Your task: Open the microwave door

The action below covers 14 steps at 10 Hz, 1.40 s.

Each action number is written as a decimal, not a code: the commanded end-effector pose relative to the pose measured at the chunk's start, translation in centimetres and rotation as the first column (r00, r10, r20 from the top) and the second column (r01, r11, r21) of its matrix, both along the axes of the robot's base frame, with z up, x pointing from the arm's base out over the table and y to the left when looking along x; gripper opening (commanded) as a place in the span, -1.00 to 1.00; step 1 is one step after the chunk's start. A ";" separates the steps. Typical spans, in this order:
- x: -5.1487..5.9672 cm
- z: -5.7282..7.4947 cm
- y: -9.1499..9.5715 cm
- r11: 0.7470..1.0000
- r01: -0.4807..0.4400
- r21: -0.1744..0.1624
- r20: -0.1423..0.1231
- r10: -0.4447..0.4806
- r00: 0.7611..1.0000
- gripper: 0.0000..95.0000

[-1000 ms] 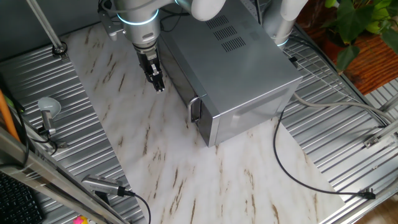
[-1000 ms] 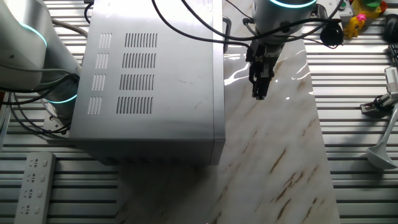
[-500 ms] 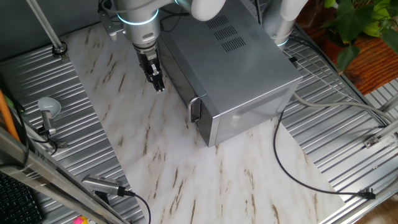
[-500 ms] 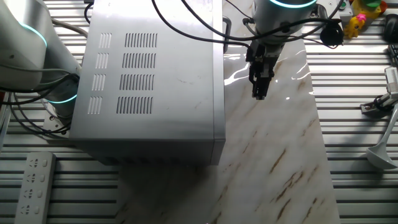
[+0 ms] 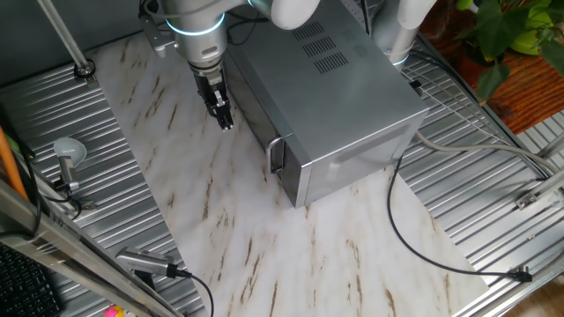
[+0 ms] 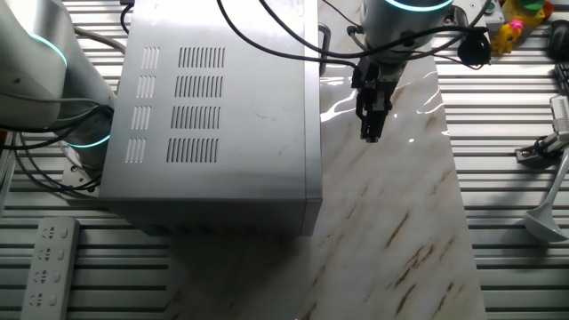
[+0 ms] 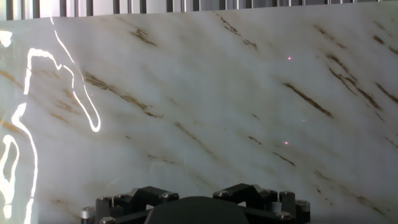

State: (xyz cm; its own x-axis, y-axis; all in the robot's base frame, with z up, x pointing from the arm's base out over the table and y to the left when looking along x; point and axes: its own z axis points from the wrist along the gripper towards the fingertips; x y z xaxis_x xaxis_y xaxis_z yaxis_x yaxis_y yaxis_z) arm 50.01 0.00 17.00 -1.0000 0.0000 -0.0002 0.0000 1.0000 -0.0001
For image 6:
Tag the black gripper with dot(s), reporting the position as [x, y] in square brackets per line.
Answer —
[378, 73]

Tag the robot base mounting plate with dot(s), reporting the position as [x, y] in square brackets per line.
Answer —
[77, 180]

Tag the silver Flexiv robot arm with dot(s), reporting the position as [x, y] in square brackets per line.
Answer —
[26, 66]

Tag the silver microwave oven body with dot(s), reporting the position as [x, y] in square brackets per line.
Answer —
[249, 133]

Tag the white marble pattern board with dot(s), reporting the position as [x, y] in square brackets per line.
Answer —
[391, 200]

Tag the yellow green plastic toy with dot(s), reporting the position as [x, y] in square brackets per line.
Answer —
[529, 13]

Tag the black keyboard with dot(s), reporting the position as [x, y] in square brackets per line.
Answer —
[563, 77]

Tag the black computer mouse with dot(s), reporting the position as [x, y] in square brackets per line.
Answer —
[560, 42]

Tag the white power strip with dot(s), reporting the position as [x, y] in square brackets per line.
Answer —
[49, 266]

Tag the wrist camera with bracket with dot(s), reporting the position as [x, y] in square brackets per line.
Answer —
[473, 48]

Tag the small metal clamp bracket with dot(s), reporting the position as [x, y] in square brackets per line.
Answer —
[531, 155]

